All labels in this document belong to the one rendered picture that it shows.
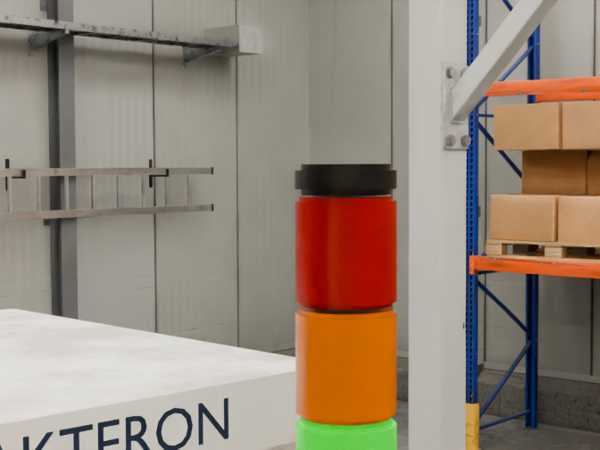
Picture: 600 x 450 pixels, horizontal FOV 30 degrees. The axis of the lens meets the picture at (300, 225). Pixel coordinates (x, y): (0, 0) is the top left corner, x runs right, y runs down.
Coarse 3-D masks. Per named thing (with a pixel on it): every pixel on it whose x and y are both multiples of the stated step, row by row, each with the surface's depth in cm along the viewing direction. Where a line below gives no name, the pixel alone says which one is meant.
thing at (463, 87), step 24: (528, 0) 286; (552, 0) 285; (504, 24) 292; (528, 24) 288; (504, 48) 292; (456, 72) 307; (480, 72) 298; (456, 96) 304; (480, 96) 304; (456, 120) 307; (456, 144) 308
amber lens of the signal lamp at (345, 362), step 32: (320, 320) 53; (352, 320) 53; (384, 320) 53; (320, 352) 53; (352, 352) 53; (384, 352) 54; (320, 384) 53; (352, 384) 53; (384, 384) 54; (320, 416) 53; (352, 416) 53; (384, 416) 54
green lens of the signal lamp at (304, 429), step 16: (304, 432) 54; (320, 432) 53; (336, 432) 53; (352, 432) 53; (368, 432) 53; (384, 432) 54; (304, 448) 54; (320, 448) 53; (336, 448) 53; (352, 448) 53; (368, 448) 53; (384, 448) 54
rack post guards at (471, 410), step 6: (468, 408) 913; (474, 408) 912; (468, 414) 914; (474, 414) 912; (468, 420) 914; (474, 420) 912; (468, 426) 914; (474, 426) 912; (468, 432) 915; (474, 432) 913; (468, 438) 915; (474, 438) 913; (468, 444) 915; (474, 444) 913
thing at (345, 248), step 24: (312, 216) 53; (336, 216) 52; (360, 216) 52; (384, 216) 53; (312, 240) 53; (336, 240) 53; (360, 240) 53; (384, 240) 53; (312, 264) 53; (336, 264) 53; (360, 264) 53; (384, 264) 53; (312, 288) 53; (336, 288) 53; (360, 288) 53; (384, 288) 53
